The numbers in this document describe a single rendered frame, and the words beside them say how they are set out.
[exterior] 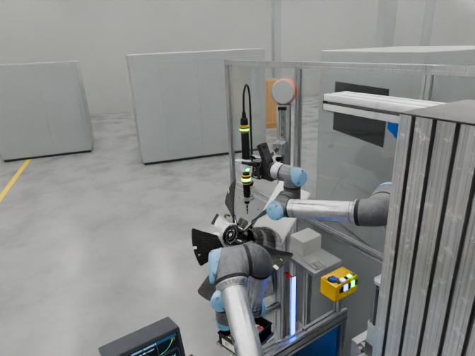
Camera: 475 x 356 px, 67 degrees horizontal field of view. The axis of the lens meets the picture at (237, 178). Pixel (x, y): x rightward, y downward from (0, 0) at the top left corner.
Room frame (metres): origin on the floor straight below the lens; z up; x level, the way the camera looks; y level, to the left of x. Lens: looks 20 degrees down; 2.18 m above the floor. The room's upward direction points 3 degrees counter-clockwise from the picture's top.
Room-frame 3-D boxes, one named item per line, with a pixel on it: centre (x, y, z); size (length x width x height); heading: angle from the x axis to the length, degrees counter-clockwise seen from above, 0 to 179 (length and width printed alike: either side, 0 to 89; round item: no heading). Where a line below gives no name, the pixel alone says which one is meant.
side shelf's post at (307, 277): (2.04, -0.44, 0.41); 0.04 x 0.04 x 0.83; 33
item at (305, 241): (2.12, -0.43, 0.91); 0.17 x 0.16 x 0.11; 123
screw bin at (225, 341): (1.40, -0.01, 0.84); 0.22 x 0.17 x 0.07; 137
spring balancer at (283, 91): (2.32, -0.32, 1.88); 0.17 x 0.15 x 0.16; 33
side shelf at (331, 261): (2.04, -0.44, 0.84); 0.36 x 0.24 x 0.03; 33
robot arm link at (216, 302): (1.26, 0.08, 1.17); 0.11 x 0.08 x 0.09; 160
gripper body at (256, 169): (1.56, -0.13, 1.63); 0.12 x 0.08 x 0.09; 43
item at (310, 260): (1.93, -0.45, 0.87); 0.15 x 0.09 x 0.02; 27
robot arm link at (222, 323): (1.26, 0.07, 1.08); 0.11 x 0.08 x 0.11; 105
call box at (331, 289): (1.51, -0.48, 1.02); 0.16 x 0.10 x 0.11; 123
